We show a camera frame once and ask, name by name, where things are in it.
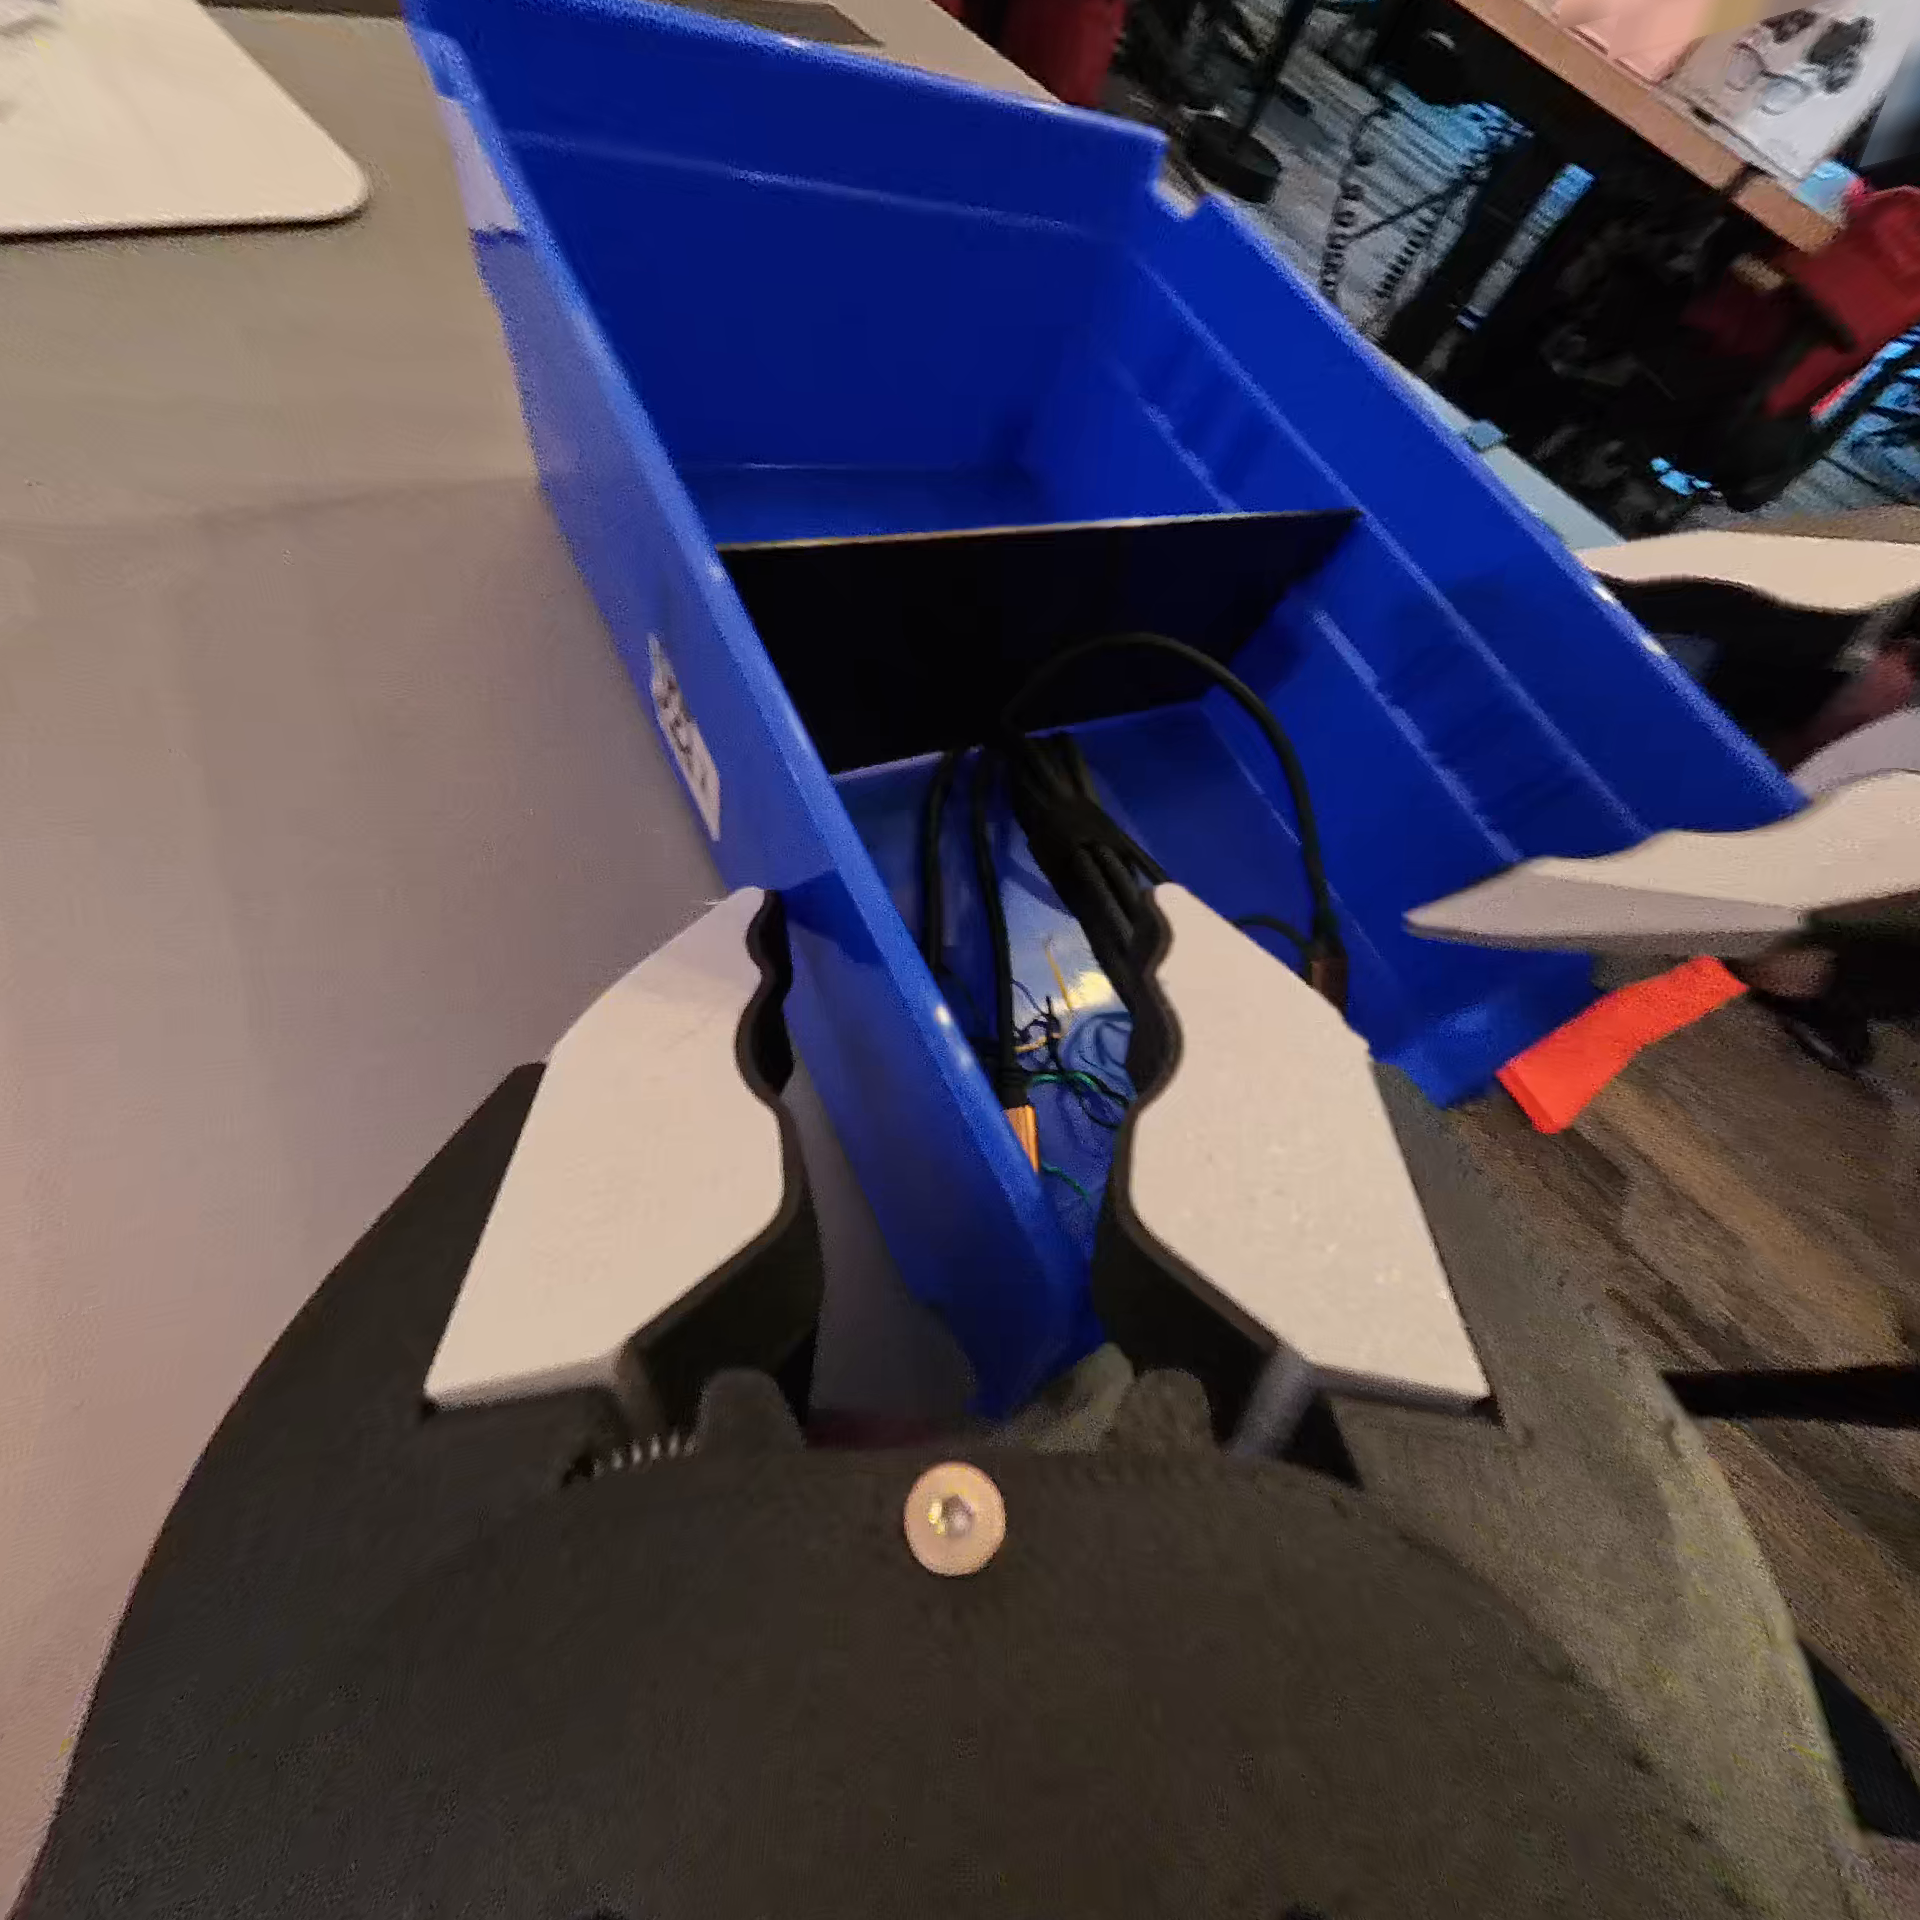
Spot blue plastic bin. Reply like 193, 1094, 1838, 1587
402, 0, 1801, 1421

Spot orange floor wedge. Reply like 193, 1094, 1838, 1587
1495, 957, 1755, 1138

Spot mannequin head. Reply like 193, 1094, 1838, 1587
1561, 0, 1729, 85

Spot black coiled cable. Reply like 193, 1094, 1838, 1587
1319, 92, 1441, 302

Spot black desk leg frame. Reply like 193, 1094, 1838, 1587
1660, 1363, 1920, 1427

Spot white printed box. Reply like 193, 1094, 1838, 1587
1665, 0, 1900, 183

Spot wooden top desk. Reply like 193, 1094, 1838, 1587
1452, 0, 1854, 254

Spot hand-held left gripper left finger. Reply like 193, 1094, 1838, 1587
425, 884, 826, 1421

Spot black bin divider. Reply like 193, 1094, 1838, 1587
717, 508, 1364, 773

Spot person's left hand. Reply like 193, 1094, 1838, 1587
816, 1403, 963, 1454

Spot black pole round base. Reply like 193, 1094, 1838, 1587
1175, 0, 1307, 210

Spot black strapped cable orange plugs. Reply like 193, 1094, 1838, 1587
916, 635, 1352, 1178

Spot red storage bag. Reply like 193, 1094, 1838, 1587
960, 0, 1132, 72
1679, 180, 1920, 431

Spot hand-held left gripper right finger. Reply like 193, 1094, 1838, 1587
1089, 881, 1492, 1444

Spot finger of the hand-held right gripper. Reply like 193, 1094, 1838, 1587
1407, 772, 1920, 957
1576, 532, 1920, 614

